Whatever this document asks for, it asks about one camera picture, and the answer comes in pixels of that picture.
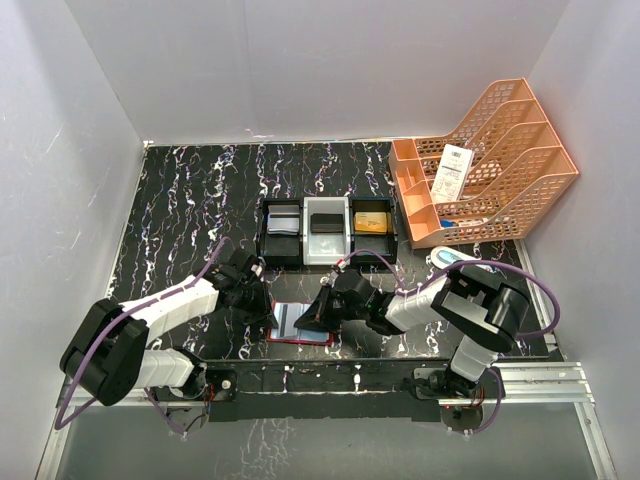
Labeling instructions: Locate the white blue tape dispenser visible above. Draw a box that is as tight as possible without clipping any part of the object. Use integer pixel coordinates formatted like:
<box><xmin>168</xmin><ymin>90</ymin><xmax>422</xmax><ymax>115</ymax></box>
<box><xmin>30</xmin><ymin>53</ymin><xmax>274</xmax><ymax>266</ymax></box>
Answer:
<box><xmin>429</xmin><ymin>246</ymin><xmax>474</xmax><ymax>271</ymax></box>

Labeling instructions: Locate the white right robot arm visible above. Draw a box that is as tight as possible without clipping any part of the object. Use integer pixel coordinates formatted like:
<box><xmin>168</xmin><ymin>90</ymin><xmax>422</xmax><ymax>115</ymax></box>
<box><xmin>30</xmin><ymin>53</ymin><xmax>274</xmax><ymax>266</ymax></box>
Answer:
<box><xmin>295</xmin><ymin>261</ymin><xmax>530</xmax><ymax>398</ymax></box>

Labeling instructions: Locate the black bin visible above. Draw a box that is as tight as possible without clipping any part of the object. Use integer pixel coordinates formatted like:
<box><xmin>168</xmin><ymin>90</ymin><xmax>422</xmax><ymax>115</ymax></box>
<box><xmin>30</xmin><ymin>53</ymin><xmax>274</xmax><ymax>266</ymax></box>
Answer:
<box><xmin>349</xmin><ymin>197</ymin><xmax>398</xmax><ymax>266</ymax></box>
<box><xmin>255</xmin><ymin>198</ymin><xmax>303</xmax><ymax>269</ymax></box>

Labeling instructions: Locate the white striped card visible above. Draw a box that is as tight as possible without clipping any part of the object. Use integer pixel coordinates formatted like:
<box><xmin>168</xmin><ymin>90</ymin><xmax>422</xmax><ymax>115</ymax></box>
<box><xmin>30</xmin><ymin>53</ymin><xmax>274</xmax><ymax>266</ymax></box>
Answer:
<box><xmin>274</xmin><ymin>302</ymin><xmax>309</xmax><ymax>339</ymax></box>

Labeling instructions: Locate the black card in white bin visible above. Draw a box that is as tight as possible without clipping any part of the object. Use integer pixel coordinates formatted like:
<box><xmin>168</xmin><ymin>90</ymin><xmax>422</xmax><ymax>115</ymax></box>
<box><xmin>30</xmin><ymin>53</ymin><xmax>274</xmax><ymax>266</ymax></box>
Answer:
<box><xmin>310</xmin><ymin>213</ymin><xmax>344</xmax><ymax>234</ymax></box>

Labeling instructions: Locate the gold magnetic stripe card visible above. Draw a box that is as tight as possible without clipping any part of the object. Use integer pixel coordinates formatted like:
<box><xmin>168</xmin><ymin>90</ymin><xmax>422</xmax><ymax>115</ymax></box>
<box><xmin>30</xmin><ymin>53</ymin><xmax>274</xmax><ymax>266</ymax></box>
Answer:
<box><xmin>354</xmin><ymin>211</ymin><xmax>393</xmax><ymax>235</ymax></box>

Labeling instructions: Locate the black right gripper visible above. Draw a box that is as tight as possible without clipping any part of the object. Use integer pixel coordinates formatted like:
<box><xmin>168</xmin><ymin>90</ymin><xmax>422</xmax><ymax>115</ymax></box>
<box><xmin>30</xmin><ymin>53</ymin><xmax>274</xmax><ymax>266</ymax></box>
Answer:
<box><xmin>295</xmin><ymin>282</ymin><xmax>368</xmax><ymax>332</ymax></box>

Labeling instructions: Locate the black bin right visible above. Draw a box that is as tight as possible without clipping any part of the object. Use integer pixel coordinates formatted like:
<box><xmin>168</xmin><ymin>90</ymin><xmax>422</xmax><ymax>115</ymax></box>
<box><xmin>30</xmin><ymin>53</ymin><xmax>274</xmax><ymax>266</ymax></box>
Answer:
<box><xmin>349</xmin><ymin>197</ymin><xmax>398</xmax><ymax>266</ymax></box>

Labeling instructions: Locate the orange plastic desk organizer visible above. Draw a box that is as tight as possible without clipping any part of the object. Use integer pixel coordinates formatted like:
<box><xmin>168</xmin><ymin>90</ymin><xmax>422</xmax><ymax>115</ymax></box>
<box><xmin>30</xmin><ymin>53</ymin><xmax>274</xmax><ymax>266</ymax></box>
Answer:
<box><xmin>389</xmin><ymin>78</ymin><xmax>579</xmax><ymax>249</ymax></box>

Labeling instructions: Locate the red leather card holder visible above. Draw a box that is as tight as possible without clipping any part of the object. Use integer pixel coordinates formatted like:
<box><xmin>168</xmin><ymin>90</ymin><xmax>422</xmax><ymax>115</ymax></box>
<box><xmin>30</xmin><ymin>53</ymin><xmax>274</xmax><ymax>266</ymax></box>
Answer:
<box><xmin>267</xmin><ymin>302</ymin><xmax>333</xmax><ymax>346</ymax></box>

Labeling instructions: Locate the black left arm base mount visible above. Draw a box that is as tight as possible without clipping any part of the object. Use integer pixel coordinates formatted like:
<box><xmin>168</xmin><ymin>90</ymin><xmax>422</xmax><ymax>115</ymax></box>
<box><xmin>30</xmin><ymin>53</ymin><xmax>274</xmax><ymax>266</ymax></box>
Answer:
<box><xmin>144</xmin><ymin>349</ymin><xmax>237</xmax><ymax>439</ymax></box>

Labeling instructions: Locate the aluminium frame rail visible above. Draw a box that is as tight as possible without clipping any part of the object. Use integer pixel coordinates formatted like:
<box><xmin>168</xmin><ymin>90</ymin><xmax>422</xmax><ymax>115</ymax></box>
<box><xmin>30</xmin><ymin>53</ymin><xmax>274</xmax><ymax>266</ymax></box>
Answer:
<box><xmin>37</xmin><ymin>362</ymin><xmax>616</xmax><ymax>480</ymax></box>

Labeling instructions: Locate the white bin middle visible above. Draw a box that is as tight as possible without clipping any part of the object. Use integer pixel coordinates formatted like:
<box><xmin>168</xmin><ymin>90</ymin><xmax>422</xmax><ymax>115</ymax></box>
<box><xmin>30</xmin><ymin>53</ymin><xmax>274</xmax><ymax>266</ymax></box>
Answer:
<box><xmin>302</xmin><ymin>197</ymin><xmax>351</xmax><ymax>266</ymax></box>

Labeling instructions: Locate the white paper receipt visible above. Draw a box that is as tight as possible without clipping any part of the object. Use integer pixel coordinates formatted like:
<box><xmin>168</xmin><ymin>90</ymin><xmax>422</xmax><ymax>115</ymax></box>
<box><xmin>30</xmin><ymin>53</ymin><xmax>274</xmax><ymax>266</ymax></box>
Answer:
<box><xmin>431</xmin><ymin>144</ymin><xmax>474</xmax><ymax>204</ymax></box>

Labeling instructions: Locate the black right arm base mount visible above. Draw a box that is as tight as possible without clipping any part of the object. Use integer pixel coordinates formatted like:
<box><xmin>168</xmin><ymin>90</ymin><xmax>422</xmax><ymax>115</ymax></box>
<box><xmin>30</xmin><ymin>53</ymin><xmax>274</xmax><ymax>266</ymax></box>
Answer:
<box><xmin>401</xmin><ymin>367</ymin><xmax>506</xmax><ymax>435</ymax></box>

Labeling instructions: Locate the black bin left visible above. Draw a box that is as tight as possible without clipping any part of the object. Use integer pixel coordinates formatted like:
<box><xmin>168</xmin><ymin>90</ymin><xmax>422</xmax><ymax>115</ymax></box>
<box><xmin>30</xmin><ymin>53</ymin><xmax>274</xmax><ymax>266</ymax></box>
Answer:
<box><xmin>255</xmin><ymin>198</ymin><xmax>303</xmax><ymax>269</ymax></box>

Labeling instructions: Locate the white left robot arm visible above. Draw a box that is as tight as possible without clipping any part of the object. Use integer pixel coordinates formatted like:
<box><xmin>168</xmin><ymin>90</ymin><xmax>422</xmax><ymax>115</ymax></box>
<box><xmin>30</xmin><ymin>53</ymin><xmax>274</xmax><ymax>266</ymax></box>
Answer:
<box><xmin>59</xmin><ymin>248</ymin><xmax>276</xmax><ymax>406</ymax></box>

